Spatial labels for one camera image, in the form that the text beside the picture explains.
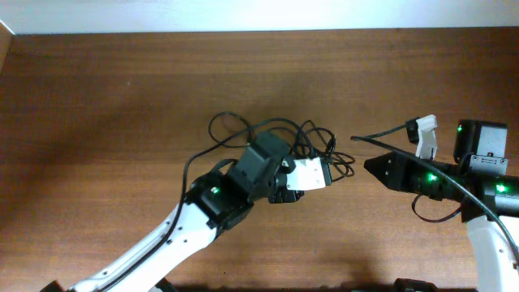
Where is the black USB-A cable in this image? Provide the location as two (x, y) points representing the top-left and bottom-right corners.
(283, 119), (356, 182)

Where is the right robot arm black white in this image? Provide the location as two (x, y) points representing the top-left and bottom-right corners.
(361, 115), (518, 291)

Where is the right camera cable black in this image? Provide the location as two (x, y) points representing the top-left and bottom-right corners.
(351, 119), (518, 268)

